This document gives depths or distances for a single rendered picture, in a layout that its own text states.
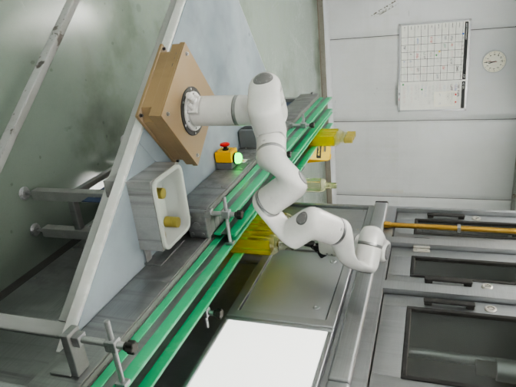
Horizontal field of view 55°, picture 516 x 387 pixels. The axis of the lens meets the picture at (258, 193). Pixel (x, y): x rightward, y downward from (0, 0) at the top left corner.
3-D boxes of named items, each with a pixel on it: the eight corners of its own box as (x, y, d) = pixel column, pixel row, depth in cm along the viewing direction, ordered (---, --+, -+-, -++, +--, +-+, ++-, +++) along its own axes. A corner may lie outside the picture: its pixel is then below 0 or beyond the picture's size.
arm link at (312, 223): (335, 188, 144) (299, 212, 152) (282, 163, 131) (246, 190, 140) (347, 236, 135) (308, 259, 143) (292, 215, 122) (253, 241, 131)
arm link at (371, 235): (375, 257, 144) (382, 226, 146) (342, 250, 150) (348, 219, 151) (389, 265, 157) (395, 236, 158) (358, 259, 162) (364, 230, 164)
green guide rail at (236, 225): (213, 235, 167) (236, 236, 164) (213, 233, 167) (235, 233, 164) (320, 110, 319) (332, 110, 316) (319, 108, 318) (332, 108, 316)
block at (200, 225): (189, 238, 165) (208, 239, 163) (184, 213, 161) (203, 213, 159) (193, 233, 168) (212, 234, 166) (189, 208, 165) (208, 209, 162)
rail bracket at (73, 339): (51, 380, 110) (139, 397, 103) (31, 318, 104) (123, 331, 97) (66, 365, 115) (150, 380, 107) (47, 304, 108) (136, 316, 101)
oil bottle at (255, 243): (219, 252, 173) (278, 256, 166) (217, 238, 171) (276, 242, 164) (225, 244, 178) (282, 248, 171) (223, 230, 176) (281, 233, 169)
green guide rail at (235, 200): (210, 215, 164) (233, 216, 162) (210, 213, 164) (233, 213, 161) (319, 98, 316) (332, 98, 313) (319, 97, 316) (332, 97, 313)
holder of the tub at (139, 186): (143, 265, 151) (166, 267, 149) (125, 181, 141) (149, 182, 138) (170, 239, 166) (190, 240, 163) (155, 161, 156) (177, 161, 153)
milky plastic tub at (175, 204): (141, 250, 149) (167, 253, 146) (126, 181, 140) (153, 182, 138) (168, 225, 164) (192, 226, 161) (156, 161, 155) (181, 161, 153)
